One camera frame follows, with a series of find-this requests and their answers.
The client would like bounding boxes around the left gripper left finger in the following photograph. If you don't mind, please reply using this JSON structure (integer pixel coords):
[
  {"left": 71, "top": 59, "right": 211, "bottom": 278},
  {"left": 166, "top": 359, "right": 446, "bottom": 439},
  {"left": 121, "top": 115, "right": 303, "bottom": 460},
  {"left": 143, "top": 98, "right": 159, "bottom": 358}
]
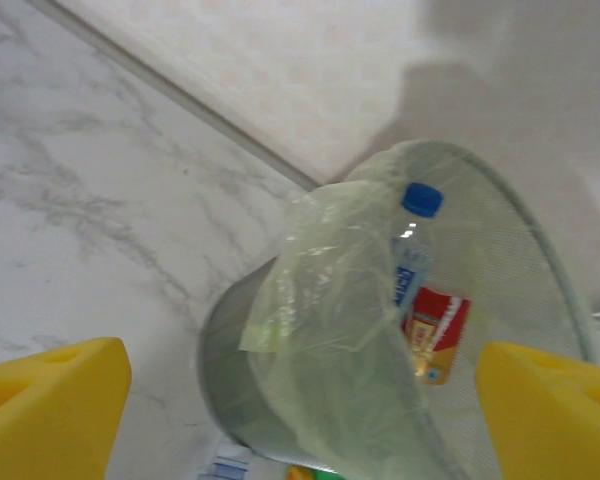
[{"left": 0, "top": 337, "right": 133, "bottom": 480}]

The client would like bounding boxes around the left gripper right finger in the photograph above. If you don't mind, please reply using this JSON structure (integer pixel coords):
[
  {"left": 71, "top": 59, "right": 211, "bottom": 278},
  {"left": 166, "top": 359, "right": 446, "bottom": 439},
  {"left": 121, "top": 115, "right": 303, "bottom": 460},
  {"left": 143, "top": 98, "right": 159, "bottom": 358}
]
[{"left": 474, "top": 341, "right": 600, "bottom": 480}]

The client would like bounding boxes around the red and yellow snack packet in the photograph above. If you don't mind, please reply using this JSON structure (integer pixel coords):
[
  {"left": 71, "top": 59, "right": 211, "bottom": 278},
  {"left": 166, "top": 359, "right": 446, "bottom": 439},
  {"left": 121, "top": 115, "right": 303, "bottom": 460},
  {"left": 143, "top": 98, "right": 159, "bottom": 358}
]
[{"left": 398, "top": 284, "right": 474, "bottom": 387}]

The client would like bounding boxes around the tall clear bottle white cap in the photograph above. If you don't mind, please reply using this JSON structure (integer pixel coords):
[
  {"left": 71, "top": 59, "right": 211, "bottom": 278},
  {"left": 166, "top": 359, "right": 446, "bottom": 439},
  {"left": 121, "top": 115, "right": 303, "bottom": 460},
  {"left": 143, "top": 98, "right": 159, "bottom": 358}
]
[{"left": 199, "top": 443, "right": 255, "bottom": 480}]

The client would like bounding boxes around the green bottle orange cap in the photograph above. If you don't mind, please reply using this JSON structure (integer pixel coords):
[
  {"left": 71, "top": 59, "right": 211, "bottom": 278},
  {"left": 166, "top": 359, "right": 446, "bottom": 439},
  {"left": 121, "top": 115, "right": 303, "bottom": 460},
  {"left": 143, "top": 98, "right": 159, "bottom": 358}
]
[{"left": 284, "top": 462, "right": 346, "bottom": 480}]

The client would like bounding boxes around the clear bottle blue label blue cap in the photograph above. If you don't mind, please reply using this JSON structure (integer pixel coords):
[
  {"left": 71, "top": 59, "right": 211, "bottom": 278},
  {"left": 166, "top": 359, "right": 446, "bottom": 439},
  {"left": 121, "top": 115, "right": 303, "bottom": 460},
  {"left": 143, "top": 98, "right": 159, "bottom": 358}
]
[{"left": 388, "top": 181, "right": 447, "bottom": 321}]

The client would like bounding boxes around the grey metal mesh bin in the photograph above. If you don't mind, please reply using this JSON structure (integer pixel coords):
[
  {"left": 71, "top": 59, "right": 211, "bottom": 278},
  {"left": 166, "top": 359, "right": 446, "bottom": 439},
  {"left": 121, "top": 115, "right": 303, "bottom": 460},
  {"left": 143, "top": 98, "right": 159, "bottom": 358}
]
[{"left": 196, "top": 138, "right": 597, "bottom": 480}]

